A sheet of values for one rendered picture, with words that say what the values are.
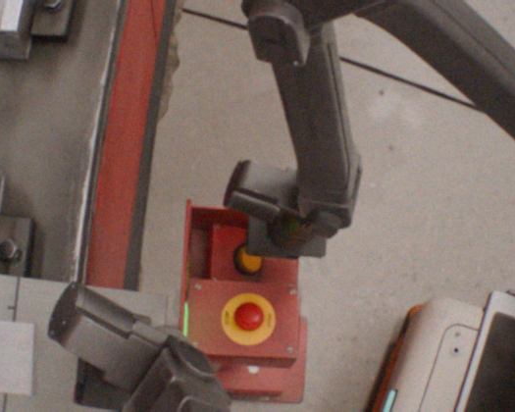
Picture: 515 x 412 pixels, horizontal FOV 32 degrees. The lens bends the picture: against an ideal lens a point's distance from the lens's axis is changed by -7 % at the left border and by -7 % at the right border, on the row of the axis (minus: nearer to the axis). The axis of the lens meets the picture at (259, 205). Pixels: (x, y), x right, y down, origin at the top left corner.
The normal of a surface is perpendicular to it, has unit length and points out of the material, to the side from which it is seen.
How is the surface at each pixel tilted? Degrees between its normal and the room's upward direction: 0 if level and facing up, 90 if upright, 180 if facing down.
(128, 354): 38
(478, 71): 81
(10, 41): 90
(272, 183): 11
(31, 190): 0
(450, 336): 0
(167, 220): 0
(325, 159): 83
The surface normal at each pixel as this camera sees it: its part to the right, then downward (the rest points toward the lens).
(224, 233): 0.61, -0.20
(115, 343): 0.22, 0.27
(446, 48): -0.20, 0.88
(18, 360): 0.04, -0.29
